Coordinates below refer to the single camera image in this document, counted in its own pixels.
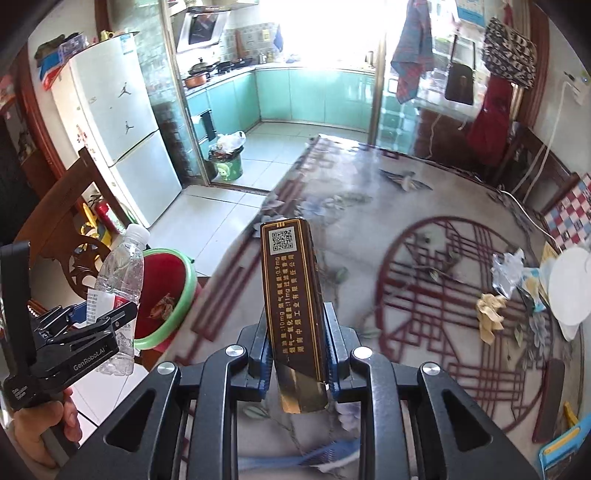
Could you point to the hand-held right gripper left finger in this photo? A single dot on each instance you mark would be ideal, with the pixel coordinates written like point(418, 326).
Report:
point(251, 364)

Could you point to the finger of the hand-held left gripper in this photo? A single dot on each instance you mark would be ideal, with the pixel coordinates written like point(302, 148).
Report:
point(111, 316)

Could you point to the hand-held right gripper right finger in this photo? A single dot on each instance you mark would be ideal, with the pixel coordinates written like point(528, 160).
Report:
point(334, 355)

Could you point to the clear plastic bottle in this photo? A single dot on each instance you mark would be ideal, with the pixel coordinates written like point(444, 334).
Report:
point(121, 267)

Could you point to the red bucket with green rim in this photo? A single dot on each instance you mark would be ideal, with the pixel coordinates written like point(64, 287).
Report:
point(171, 286)

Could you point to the brown cigarette box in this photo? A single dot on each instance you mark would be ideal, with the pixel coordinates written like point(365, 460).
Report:
point(291, 295)

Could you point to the black hanging shoulder bag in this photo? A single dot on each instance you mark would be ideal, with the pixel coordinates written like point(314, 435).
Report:
point(459, 83)

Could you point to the person's left hand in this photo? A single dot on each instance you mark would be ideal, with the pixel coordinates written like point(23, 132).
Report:
point(46, 424)

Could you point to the red fire extinguisher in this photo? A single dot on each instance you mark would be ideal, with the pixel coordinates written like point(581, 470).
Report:
point(108, 217)

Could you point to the carved wooden chair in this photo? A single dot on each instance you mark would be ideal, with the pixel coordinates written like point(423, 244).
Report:
point(69, 217)

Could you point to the crumpled beige tissue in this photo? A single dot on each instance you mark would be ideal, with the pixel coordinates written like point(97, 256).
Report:
point(491, 314)

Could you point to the green floor bin with bag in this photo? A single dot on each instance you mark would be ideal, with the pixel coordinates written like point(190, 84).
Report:
point(227, 164)

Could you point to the crumpled clear plastic wrapper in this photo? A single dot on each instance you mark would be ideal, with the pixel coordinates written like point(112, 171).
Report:
point(508, 272)

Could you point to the white refrigerator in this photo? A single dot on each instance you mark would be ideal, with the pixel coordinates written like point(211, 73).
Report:
point(120, 120)

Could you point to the blue-and-white packet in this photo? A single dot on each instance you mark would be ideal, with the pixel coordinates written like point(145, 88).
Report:
point(535, 288)

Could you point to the dark wooden stick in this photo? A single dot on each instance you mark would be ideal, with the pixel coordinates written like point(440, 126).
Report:
point(549, 397)

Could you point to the blue book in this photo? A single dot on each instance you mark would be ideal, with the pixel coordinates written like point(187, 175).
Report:
point(565, 450)

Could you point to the teal kitchen base cabinets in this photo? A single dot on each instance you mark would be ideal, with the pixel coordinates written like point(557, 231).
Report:
point(304, 97)

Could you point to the cooking pots on stove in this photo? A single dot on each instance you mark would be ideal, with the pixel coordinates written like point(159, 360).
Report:
point(207, 71)

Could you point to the clutter on refrigerator top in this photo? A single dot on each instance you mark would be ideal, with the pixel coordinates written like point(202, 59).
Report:
point(64, 55)

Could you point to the dark wooden chair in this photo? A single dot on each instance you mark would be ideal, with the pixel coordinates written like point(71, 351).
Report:
point(535, 170)

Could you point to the red-and-white checkered board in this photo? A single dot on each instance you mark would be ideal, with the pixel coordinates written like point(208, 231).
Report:
point(570, 217)

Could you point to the dark red hanging garment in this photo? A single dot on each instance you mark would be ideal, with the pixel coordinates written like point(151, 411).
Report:
point(491, 124)

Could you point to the range hood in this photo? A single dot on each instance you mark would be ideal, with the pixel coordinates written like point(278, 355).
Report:
point(203, 27)

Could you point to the plaid hanging cloth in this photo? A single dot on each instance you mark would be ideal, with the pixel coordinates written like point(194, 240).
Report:
point(411, 55)

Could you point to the black-and-white patterned tote bag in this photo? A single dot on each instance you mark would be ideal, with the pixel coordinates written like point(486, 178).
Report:
point(510, 50)

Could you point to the white wall socket with charger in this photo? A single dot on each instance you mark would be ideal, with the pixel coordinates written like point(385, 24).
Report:
point(577, 87)

